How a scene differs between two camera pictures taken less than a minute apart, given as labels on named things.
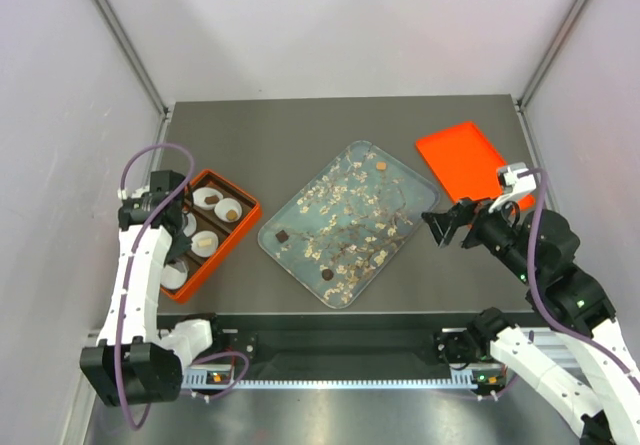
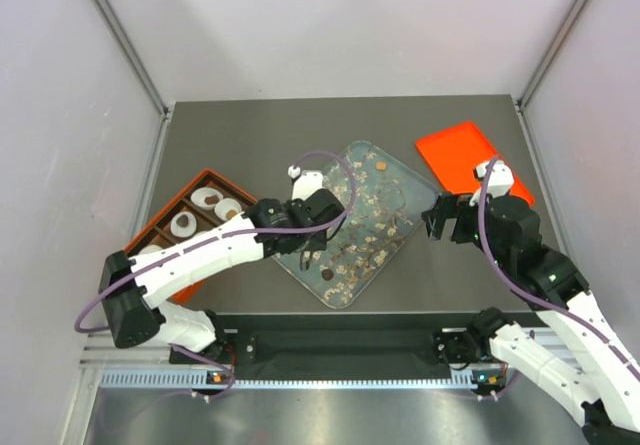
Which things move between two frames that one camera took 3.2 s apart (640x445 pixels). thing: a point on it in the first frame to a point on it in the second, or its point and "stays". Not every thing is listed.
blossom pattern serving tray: x=336 y=234 stays
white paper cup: x=222 y=206 stays
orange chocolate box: x=225 y=218 stays
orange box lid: x=467 y=163 stays
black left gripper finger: x=184 y=244 to x=315 y=256
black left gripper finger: x=181 y=244 to x=305 y=259
